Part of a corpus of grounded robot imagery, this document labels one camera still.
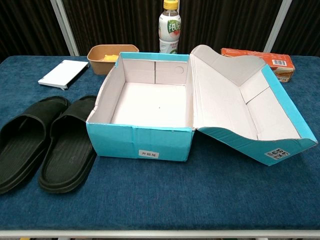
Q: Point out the black rubber slipper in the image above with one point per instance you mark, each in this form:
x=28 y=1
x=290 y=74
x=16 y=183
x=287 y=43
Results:
x=22 y=150
x=67 y=155

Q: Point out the light blue cardboard shoe box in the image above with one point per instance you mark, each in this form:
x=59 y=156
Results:
x=140 y=142

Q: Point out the blue table cover cloth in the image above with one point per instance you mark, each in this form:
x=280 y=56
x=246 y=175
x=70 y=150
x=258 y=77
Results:
x=160 y=195

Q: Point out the brown paper bowl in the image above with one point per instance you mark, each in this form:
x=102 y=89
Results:
x=97 y=65

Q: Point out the drink bottle with yellow cap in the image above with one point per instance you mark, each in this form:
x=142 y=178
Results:
x=170 y=32

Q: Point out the white flat notebook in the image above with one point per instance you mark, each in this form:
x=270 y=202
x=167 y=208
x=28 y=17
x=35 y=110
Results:
x=62 y=73

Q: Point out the dark pleated curtain panel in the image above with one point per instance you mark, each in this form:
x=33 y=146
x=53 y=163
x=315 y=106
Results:
x=112 y=22
x=305 y=25
x=225 y=22
x=25 y=25

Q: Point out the orange cardboard carton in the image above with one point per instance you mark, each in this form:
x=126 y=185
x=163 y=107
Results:
x=282 y=65

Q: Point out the grey aluminium partition post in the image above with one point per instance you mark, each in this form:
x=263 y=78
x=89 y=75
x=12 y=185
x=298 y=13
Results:
x=65 y=27
x=277 y=25

